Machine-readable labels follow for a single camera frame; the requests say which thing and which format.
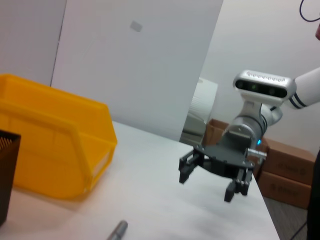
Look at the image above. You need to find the dark hand-held cable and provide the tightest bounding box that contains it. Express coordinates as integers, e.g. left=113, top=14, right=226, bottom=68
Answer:
left=299, top=0, right=320, bottom=23

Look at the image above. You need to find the black mesh pen holder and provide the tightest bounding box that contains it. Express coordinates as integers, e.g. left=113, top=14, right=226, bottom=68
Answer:
left=0, top=129, right=22, bottom=226

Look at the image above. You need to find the person in dark clothes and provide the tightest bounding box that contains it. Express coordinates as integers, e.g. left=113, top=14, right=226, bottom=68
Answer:
left=306, top=148, right=320, bottom=240

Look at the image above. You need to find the yellow plastic bin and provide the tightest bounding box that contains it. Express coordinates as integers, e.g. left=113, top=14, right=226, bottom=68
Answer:
left=0, top=73, right=118, bottom=201

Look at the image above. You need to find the grey tape sticker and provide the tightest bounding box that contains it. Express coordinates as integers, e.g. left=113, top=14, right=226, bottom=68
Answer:
left=129, top=20, right=144, bottom=33

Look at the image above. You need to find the brown cardboard box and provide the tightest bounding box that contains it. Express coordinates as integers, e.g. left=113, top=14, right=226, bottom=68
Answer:
left=261, top=138, right=316, bottom=186
left=203, top=118, right=270, bottom=180
left=257, top=171, right=312, bottom=210

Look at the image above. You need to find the silver glitter pen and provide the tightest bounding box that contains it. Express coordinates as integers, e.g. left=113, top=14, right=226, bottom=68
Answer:
left=106, top=220, right=129, bottom=240

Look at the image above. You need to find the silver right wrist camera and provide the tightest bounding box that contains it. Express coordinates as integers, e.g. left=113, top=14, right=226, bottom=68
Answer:
left=232, top=69, right=298, bottom=118

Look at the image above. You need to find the white partition board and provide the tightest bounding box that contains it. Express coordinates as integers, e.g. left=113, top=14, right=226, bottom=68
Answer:
left=49, top=0, right=225, bottom=143

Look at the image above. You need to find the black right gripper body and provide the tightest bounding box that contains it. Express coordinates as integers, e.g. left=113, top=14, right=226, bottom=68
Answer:
left=193, top=129, right=256, bottom=180

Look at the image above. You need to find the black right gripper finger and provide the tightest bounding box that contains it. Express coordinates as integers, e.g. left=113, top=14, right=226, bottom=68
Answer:
left=223, top=168, right=253, bottom=203
left=178, top=148, right=206, bottom=185

